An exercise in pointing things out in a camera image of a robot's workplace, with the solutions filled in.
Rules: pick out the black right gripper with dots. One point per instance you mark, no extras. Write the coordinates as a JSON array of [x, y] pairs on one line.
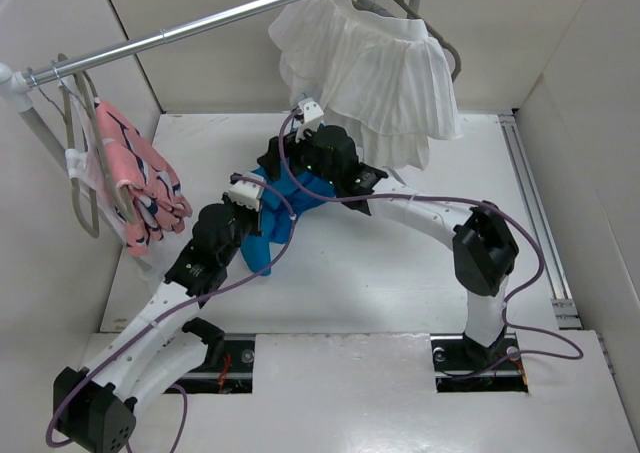
[[293, 148]]

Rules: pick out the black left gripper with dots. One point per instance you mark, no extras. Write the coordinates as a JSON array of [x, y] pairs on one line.
[[254, 215]]

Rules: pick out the blue t shirt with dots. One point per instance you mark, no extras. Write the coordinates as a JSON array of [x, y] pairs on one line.
[[275, 223]]

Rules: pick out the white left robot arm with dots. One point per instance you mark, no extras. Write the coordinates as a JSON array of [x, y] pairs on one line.
[[97, 407]]

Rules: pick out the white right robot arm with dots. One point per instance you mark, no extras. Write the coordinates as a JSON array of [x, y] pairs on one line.
[[484, 249]]

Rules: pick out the grey hanger holding skirt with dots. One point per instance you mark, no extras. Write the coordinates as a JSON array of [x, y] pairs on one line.
[[430, 28]]

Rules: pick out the grey velvet hanger inner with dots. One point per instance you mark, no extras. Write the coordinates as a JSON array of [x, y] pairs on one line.
[[107, 163]]

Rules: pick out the pink shark print garment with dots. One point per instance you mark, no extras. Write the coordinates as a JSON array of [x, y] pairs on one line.
[[142, 174]]

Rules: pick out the white pleated skirt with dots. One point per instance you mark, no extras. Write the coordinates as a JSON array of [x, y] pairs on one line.
[[385, 80]]

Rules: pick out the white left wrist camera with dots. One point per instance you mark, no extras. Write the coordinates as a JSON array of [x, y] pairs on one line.
[[246, 194]]

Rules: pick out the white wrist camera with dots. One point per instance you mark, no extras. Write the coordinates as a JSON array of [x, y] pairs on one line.
[[246, 194], [309, 115]]

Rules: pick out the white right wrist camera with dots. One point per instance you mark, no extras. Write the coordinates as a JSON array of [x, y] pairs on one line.
[[309, 115]]

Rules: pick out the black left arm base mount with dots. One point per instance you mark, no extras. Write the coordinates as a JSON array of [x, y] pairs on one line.
[[227, 367]]

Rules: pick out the silver clothes rack rail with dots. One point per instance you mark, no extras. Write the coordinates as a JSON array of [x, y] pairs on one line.
[[58, 70]]

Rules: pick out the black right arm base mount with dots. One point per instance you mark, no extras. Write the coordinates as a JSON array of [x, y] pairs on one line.
[[461, 366]]

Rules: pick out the aluminium rail right edge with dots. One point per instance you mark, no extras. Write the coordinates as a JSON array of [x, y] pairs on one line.
[[563, 304]]

